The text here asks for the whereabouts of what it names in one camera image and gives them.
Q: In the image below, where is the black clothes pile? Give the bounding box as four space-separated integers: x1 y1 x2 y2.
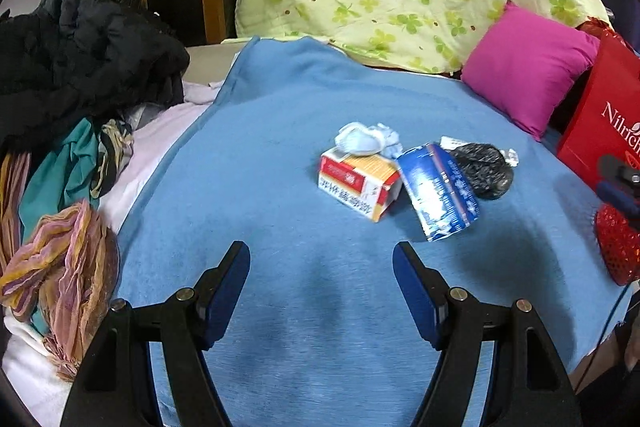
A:
1 0 190 152

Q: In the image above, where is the red Nilrich shopping bag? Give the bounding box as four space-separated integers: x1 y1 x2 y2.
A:
556 32 640 188

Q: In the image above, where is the black cable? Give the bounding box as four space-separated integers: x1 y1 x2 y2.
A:
572 281 634 396

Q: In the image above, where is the blue white carton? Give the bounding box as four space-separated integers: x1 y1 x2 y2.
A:
396 143 480 242

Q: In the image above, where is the red orange medicine box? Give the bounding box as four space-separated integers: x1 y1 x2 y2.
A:
318 147 402 222

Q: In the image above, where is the teal garment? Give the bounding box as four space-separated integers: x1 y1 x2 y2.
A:
18 118 99 243

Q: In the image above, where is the magenta pillow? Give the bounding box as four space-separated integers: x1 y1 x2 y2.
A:
461 1 600 141

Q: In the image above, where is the blue towel blanket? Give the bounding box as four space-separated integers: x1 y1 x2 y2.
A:
116 39 629 426

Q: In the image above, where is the black plastic bag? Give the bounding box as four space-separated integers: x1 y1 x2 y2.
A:
450 143 514 200

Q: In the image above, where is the white purple pill box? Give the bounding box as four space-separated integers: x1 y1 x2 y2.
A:
439 135 520 168

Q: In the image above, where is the striped pink orange scarf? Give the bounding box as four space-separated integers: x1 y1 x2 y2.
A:
1 199 119 381

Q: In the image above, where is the red crinkled plastic bag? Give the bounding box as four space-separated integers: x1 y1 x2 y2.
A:
577 17 612 39

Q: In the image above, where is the red mesh trash basket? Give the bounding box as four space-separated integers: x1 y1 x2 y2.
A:
594 204 639 286

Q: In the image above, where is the white bed sheet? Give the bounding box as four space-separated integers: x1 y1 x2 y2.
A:
2 81 222 426

